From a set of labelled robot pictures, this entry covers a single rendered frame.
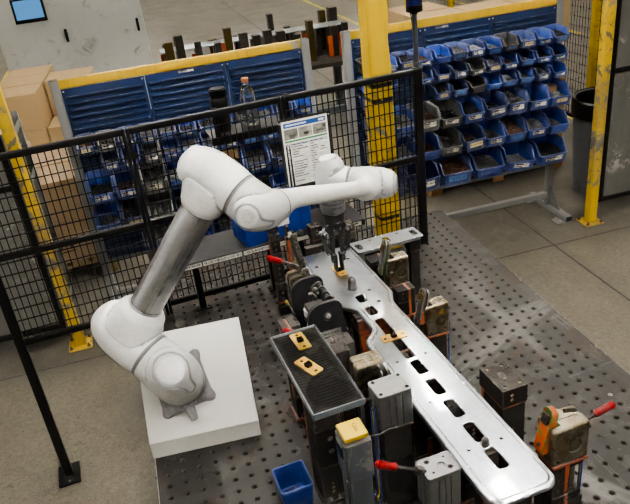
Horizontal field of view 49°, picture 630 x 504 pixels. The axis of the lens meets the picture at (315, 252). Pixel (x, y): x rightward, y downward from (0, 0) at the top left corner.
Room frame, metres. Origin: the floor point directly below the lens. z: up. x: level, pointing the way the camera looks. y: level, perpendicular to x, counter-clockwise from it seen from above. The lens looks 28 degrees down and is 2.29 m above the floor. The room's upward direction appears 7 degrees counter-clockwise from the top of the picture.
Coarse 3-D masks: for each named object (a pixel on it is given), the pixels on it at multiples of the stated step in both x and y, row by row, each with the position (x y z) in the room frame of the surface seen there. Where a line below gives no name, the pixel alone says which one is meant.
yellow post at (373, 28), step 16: (368, 0) 2.93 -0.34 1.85; (384, 0) 2.95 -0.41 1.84; (368, 16) 2.93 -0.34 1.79; (384, 16) 2.95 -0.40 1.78; (368, 32) 2.93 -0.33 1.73; (384, 32) 2.95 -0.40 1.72; (368, 48) 2.93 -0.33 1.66; (384, 48) 2.95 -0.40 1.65; (368, 64) 2.94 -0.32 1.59; (384, 64) 2.94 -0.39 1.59; (368, 96) 2.97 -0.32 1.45; (384, 96) 2.94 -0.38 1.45; (368, 128) 2.99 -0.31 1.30; (384, 128) 2.94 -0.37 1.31; (368, 144) 3.01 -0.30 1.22; (384, 144) 2.94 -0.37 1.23; (384, 208) 2.93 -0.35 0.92
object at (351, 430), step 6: (348, 420) 1.26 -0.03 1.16; (354, 420) 1.26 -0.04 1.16; (360, 420) 1.26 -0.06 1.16; (336, 426) 1.25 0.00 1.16; (342, 426) 1.25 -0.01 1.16; (348, 426) 1.24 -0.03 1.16; (354, 426) 1.24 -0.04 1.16; (360, 426) 1.24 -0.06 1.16; (342, 432) 1.23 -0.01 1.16; (348, 432) 1.22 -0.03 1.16; (354, 432) 1.22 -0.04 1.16; (360, 432) 1.22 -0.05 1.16; (366, 432) 1.22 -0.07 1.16; (342, 438) 1.21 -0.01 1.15; (348, 438) 1.20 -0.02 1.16; (354, 438) 1.20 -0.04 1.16; (360, 438) 1.21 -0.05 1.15
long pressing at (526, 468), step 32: (320, 256) 2.40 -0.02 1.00; (352, 256) 2.36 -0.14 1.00; (384, 288) 2.10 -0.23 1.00; (384, 320) 1.90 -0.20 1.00; (384, 352) 1.73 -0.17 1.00; (416, 352) 1.71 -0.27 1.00; (416, 384) 1.56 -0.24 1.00; (448, 384) 1.54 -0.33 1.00; (448, 416) 1.41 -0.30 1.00; (480, 416) 1.39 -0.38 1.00; (448, 448) 1.29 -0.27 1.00; (480, 448) 1.28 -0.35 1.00; (512, 448) 1.27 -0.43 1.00; (480, 480) 1.18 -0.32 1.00; (512, 480) 1.17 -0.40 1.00; (544, 480) 1.16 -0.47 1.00
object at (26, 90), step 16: (16, 80) 6.30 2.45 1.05; (32, 80) 6.21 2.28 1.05; (48, 80) 6.13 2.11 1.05; (16, 96) 5.68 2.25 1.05; (32, 96) 5.69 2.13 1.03; (48, 96) 6.10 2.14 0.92; (32, 112) 5.69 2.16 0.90; (48, 112) 6.00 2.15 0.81; (32, 128) 5.68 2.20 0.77; (48, 128) 5.71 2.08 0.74; (32, 144) 5.68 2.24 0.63
